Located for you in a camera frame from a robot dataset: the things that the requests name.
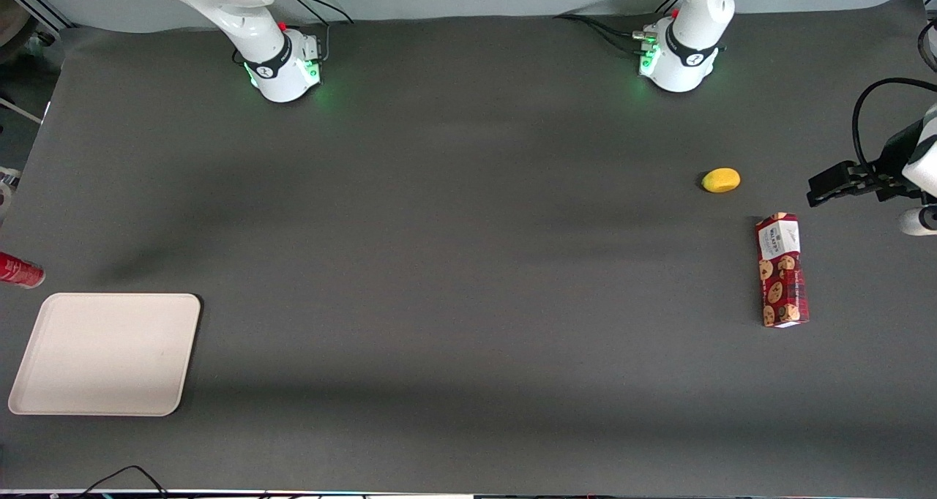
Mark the red cookie box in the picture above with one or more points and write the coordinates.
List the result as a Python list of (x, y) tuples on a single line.
[(782, 272)]

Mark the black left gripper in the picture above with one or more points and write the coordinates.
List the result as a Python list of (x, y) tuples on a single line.
[(894, 156)]

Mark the aluminium frame profile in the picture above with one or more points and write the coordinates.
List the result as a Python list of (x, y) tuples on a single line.
[(36, 5)]

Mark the yellow lemon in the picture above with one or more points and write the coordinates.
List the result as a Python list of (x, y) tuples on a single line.
[(721, 180)]

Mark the red coke bottle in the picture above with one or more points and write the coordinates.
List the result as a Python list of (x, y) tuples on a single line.
[(18, 270)]

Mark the beige plastic tray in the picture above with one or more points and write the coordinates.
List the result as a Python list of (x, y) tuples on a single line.
[(106, 353)]

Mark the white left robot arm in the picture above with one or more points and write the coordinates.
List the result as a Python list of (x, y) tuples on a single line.
[(684, 53)]

